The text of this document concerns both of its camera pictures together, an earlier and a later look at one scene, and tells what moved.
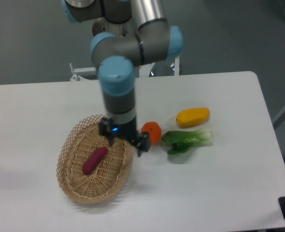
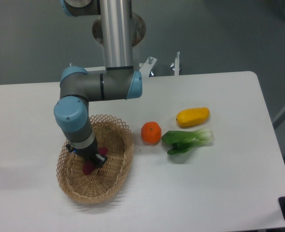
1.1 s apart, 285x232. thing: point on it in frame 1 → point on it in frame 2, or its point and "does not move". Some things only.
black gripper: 127,131 → 87,153
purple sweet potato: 89,165 does not move
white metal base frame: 144,70 does not move
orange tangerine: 154,129 does not move
